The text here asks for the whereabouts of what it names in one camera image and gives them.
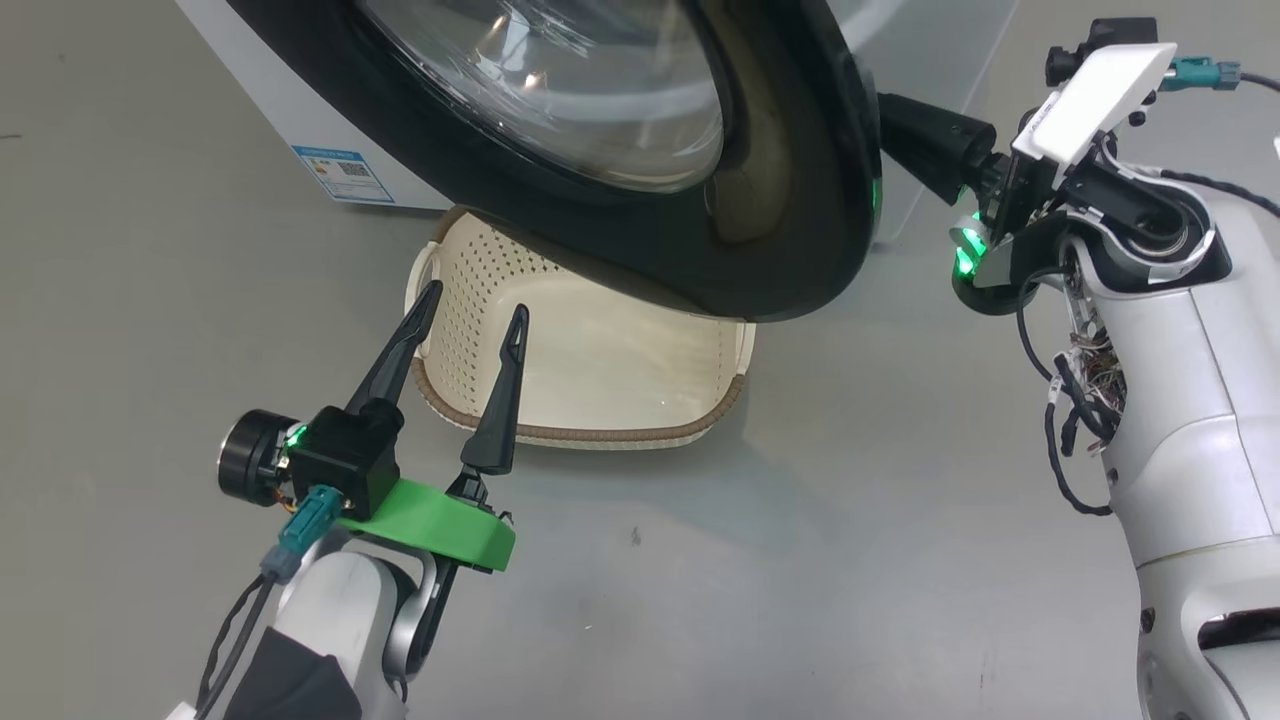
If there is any cream perforated laundry basket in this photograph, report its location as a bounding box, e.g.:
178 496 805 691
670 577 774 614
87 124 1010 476
405 205 758 451

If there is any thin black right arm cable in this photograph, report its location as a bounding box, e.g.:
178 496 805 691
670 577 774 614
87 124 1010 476
1160 170 1280 217

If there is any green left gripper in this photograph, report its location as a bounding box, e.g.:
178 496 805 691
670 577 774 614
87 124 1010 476
338 280 531 575

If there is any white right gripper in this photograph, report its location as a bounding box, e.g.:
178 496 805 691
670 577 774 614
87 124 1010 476
878 42 1179 291

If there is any white washing machine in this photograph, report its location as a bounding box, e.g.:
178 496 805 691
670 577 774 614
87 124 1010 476
175 0 1021 246

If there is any black glass washing machine door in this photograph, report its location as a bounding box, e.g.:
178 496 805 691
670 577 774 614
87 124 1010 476
225 0 886 323

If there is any black cylindrical left gripper motor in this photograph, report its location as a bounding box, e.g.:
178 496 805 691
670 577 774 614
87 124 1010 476
217 409 299 507

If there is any black loose wiring loop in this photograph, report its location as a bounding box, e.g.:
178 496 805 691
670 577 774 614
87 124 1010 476
1015 265 1126 521

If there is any teal plug left camera cable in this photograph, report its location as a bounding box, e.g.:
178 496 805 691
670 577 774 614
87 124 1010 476
195 485 347 720

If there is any blue white energy label sticker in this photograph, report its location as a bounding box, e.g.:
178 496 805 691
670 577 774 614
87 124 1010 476
292 147 396 205

